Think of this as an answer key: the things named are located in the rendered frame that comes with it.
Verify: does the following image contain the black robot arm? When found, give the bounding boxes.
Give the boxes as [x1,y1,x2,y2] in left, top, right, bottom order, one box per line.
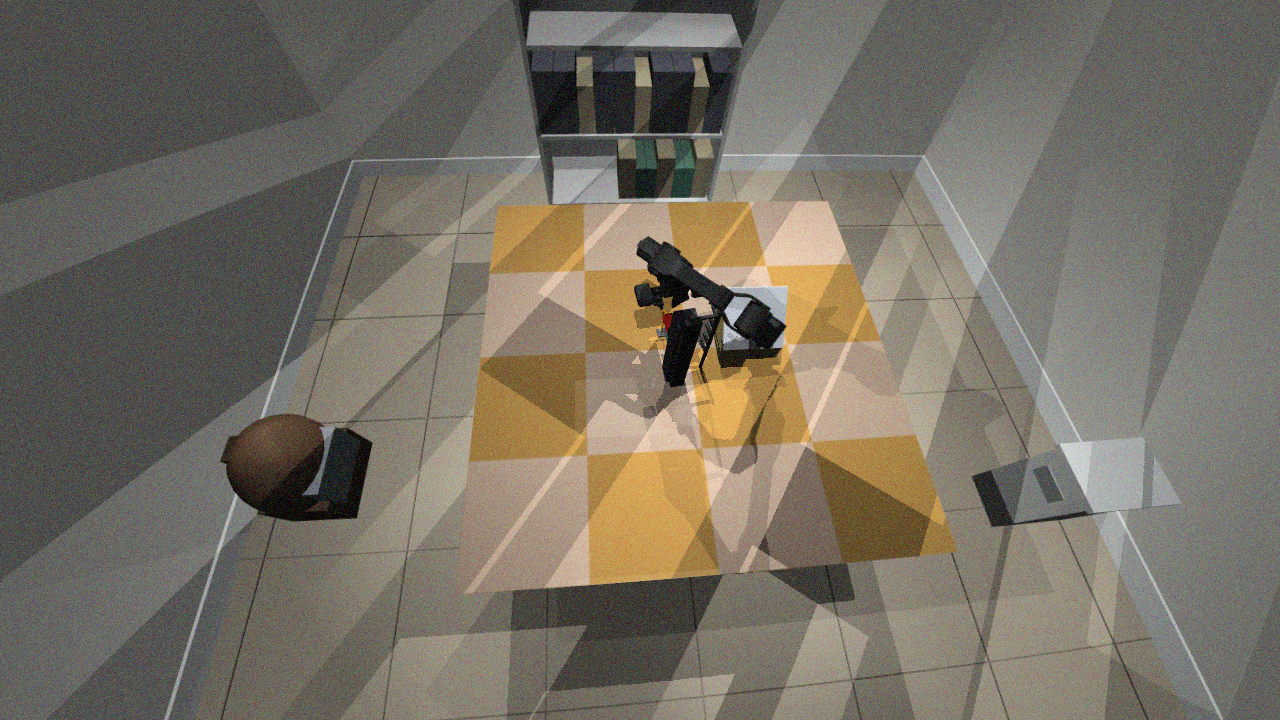
[636,236,786,350]

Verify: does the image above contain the black vertical post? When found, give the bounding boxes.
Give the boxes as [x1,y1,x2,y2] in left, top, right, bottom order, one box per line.
[662,307,703,387]

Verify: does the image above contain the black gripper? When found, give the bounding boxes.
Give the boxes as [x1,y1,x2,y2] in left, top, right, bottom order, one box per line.
[634,278,703,310]

